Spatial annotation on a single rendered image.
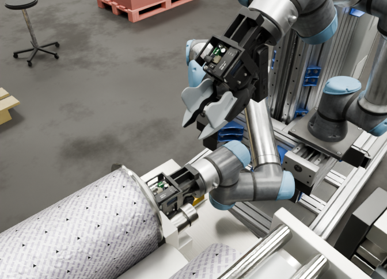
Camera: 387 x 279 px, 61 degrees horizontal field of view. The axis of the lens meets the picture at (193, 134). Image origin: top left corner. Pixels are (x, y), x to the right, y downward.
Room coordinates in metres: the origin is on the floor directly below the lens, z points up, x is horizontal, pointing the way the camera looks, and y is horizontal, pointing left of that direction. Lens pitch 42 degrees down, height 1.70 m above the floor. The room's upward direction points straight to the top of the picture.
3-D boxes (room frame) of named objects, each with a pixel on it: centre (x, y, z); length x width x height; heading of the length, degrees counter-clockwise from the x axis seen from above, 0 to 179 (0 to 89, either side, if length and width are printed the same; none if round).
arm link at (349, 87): (1.00, -0.54, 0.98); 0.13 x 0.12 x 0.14; 36
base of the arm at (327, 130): (1.00, -0.54, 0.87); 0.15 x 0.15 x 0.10
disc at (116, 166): (0.33, 0.09, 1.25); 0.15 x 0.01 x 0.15; 40
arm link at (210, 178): (0.50, -0.02, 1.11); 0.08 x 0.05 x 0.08; 40
